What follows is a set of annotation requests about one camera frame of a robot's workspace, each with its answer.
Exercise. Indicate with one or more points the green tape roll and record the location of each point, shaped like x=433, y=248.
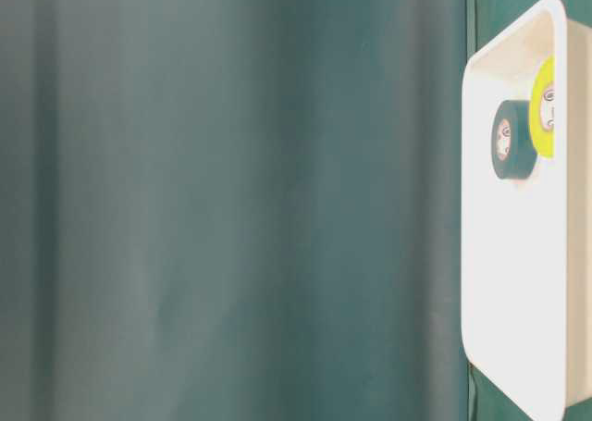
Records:
x=513, y=155

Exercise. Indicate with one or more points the yellow tape roll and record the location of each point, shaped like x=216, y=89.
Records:
x=542, y=110

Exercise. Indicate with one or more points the white plastic case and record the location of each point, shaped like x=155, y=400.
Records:
x=526, y=244

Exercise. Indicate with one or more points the green table cloth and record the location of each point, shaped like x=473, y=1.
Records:
x=237, y=209

